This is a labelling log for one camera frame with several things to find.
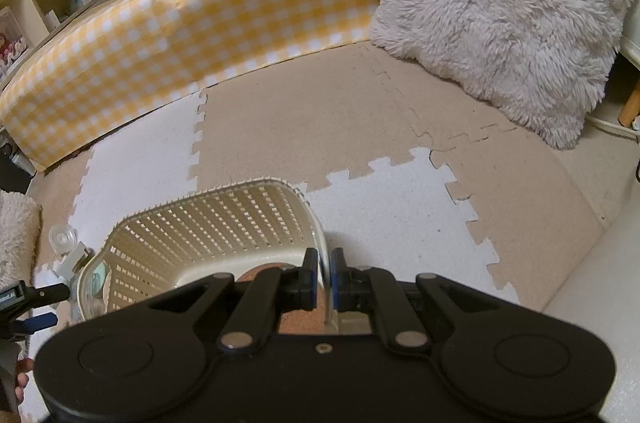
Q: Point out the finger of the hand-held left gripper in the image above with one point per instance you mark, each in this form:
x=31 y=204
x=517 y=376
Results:
x=50 y=293
x=42 y=322

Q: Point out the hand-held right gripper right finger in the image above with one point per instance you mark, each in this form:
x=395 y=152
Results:
x=336 y=290

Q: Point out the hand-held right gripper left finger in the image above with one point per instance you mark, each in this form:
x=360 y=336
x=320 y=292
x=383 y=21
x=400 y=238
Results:
x=312 y=285

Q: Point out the cream plastic lattice basket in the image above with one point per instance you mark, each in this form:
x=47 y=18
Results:
x=210 y=223

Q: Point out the person's left hand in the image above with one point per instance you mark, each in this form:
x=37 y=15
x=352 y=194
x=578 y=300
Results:
x=22 y=373

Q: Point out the white plastic item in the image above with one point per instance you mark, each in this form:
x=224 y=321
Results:
x=72 y=260

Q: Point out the teal plastic item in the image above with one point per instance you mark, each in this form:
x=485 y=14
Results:
x=100 y=283

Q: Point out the brown round cork item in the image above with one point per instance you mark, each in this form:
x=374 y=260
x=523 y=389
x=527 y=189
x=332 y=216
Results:
x=260 y=273

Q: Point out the cream fluffy rug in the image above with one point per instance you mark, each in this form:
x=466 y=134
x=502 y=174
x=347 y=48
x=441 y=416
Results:
x=17 y=238

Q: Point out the white foam mat tile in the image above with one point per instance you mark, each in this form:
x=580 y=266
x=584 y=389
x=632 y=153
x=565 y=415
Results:
x=140 y=153
x=400 y=213

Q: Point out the beige foam mat tile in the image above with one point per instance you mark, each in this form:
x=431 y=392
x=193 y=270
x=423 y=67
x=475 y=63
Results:
x=425 y=93
x=525 y=203
x=60 y=183
x=300 y=113

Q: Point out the pink figure display box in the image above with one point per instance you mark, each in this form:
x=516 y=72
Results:
x=11 y=38

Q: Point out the small white container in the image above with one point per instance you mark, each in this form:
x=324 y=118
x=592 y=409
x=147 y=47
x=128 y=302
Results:
x=53 y=22

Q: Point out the yellow checked padded board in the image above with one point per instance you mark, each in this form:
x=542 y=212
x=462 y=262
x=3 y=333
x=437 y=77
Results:
x=200 y=28

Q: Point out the white fluffy cushion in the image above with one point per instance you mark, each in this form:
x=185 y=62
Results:
x=500 y=18

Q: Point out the wooden chair leg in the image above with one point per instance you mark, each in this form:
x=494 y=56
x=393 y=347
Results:
x=631 y=103

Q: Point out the white furniture piece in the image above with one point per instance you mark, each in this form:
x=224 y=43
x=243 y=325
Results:
x=632 y=50

